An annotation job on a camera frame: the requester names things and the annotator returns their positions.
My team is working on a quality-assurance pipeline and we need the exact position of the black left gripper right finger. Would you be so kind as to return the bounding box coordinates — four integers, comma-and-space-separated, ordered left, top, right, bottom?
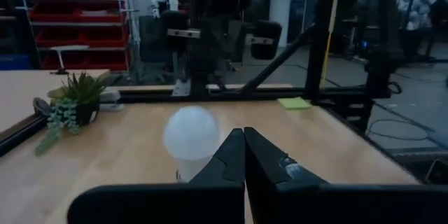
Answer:
244, 127, 448, 224

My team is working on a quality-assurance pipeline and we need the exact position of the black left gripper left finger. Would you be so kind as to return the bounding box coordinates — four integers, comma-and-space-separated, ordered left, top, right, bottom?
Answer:
66, 128, 245, 224

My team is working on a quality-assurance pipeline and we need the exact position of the white lightbulb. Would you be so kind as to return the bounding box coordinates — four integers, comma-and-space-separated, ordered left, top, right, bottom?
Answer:
162, 106, 222, 183

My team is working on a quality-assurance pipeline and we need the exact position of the green sticky note pad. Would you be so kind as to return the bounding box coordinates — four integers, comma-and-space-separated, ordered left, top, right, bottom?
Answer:
277, 97, 312, 111

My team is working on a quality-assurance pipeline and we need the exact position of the potted green plant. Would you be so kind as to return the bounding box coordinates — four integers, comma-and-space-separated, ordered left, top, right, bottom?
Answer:
34, 71, 110, 158

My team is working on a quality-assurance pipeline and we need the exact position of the black stand pole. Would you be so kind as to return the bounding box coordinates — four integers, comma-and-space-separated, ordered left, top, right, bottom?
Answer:
363, 0, 403, 99

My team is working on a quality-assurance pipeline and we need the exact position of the grey rounded small object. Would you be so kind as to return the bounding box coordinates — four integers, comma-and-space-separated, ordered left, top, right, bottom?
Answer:
32, 97, 53, 117

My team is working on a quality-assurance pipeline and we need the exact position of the long wooden background table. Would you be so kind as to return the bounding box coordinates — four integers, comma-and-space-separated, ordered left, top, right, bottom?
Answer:
0, 69, 112, 134

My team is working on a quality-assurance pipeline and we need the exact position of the white small stand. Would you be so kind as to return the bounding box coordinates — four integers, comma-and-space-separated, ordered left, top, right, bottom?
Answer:
48, 44, 91, 76

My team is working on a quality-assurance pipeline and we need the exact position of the blue storage bin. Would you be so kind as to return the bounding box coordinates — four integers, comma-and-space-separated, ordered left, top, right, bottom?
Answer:
0, 54, 33, 71

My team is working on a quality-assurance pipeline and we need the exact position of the person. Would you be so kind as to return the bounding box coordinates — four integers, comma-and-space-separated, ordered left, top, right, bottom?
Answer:
395, 0, 448, 57

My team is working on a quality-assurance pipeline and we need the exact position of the red storage bin rack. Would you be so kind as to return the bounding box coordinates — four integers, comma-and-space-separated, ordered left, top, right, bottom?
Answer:
15, 0, 131, 71

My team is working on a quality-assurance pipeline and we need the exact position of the black floor cable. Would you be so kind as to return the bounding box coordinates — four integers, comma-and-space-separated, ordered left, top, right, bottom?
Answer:
365, 118, 432, 141

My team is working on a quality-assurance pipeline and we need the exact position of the black aluminium rig frame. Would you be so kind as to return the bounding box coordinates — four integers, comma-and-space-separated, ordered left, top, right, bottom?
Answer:
240, 0, 343, 105

